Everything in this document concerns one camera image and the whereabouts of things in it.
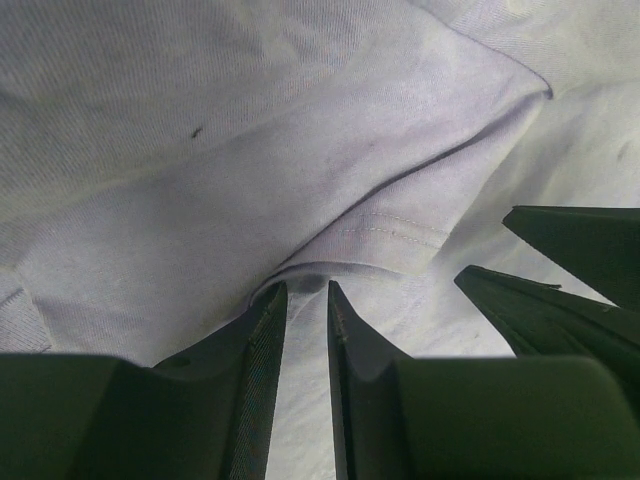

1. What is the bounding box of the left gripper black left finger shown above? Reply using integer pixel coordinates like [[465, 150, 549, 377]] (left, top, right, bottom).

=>
[[1, 283, 288, 479]]

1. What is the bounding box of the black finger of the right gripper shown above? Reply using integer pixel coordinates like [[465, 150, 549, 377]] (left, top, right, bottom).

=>
[[503, 206, 639, 311], [454, 266, 639, 395]]

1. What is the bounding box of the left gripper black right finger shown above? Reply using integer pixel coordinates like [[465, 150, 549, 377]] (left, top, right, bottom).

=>
[[327, 282, 639, 479]]

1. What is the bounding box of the purple polo shirt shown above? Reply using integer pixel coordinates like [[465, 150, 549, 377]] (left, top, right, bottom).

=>
[[1, 1, 639, 479]]

